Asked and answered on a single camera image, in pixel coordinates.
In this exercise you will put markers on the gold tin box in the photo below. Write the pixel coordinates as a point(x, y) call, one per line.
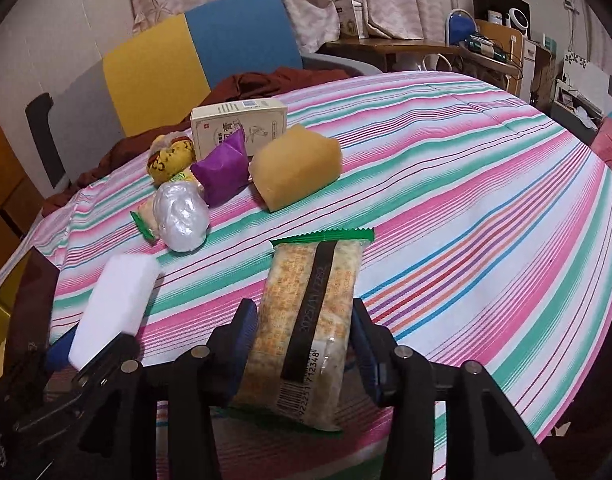
point(36, 300)

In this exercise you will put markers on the white sponge block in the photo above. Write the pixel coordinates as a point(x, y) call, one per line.
point(111, 300)

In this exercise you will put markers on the green-edged cracker packet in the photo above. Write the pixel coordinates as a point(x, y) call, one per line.
point(145, 221)
point(306, 320)

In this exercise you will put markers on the wooden side table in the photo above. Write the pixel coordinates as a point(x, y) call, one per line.
point(386, 46)

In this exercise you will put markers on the grey yellow blue chair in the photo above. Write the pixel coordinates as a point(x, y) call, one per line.
point(151, 65)

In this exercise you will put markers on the green box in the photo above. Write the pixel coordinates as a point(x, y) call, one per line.
point(483, 45)

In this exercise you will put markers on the white plastic bag ball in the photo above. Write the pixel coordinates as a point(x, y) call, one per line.
point(181, 217)

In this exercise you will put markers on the pink cloth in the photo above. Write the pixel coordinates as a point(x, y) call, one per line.
point(611, 140)

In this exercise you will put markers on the wooden wardrobe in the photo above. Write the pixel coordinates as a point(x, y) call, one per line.
point(1, 170)

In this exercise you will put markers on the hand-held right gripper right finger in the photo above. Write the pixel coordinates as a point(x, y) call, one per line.
point(366, 355)

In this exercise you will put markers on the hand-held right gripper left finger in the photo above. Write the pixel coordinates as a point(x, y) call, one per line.
point(241, 345)

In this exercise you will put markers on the yellow snack packet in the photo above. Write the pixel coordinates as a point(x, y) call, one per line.
point(171, 160)

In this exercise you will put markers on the white printed box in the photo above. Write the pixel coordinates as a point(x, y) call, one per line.
point(350, 17)

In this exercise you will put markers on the white round fan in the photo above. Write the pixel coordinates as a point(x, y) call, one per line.
point(517, 17)

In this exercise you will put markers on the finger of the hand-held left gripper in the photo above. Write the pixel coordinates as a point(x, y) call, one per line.
point(58, 352)
point(106, 357)

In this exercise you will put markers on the purple packet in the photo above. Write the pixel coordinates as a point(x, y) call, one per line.
point(221, 172)

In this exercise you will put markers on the cardboard box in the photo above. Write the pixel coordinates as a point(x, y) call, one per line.
point(501, 40)

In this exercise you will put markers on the brown-red cloth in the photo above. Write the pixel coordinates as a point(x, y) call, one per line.
point(266, 85)

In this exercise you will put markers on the cream carton box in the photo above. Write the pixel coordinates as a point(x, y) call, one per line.
point(236, 127)

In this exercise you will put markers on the yellow sponge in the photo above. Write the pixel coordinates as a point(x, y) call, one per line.
point(296, 167)

